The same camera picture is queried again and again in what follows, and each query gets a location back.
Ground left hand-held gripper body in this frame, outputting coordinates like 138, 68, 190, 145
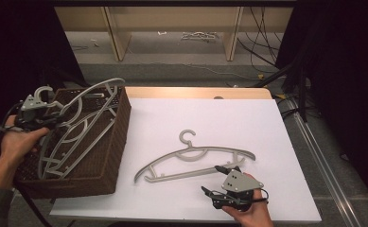
15, 94, 55, 132

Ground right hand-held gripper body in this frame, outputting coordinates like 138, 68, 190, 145
210, 168, 270, 212

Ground grey plastic clothes hanger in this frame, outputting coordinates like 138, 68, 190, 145
33, 78, 126, 145
133, 129, 257, 184
37, 105, 117, 182

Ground brown wicker basket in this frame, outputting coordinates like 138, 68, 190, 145
14, 86, 132, 200

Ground person's left hand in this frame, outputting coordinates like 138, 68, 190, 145
0, 114, 51, 168

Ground person's right hand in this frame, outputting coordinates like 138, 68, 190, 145
220, 171, 274, 227

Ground white table cover sheet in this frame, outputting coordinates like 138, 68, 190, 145
50, 97, 323, 225

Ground white hangers on floor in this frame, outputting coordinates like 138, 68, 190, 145
181, 30, 219, 43

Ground light wooden shelf unit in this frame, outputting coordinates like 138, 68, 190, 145
54, 6, 294, 62

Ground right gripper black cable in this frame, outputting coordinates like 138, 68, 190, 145
208, 187, 271, 206

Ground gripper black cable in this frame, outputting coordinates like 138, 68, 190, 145
208, 187, 271, 206
0, 101, 54, 227

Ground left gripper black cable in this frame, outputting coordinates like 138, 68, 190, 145
0, 101, 54, 227

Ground aluminium floor rail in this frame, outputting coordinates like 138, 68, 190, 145
285, 97, 362, 227

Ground white floor cable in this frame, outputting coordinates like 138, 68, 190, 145
149, 61, 263, 80

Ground black floor cables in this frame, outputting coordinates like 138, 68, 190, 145
237, 6, 288, 74

